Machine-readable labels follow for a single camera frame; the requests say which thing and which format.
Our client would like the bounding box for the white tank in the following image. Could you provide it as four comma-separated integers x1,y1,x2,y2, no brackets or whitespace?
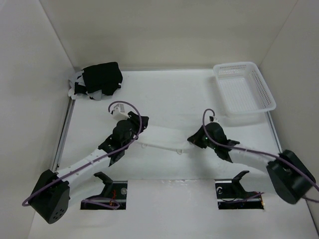
68,70,102,101
137,125,194,154

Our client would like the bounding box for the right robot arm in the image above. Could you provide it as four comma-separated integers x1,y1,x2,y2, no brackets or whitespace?
187,122,319,205

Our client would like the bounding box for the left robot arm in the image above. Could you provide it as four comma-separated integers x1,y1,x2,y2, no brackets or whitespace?
22,112,149,224

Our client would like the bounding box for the white tank top in pile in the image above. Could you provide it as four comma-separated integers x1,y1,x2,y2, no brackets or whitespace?
68,70,102,101

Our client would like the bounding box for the white plastic basket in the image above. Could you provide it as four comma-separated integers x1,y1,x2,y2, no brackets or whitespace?
213,62,277,117

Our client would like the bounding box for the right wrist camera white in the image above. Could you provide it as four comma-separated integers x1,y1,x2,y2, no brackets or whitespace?
209,116,219,123

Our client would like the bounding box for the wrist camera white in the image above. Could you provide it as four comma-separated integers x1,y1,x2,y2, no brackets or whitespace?
209,116,219,123
111,104,129,121

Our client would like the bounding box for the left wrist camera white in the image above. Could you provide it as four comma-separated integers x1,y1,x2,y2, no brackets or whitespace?
111,104,129,121

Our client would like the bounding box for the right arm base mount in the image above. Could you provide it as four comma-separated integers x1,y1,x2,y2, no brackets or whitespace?
215,170,264,210

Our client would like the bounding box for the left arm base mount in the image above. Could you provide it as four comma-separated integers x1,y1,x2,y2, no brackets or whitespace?
80,172,128,211

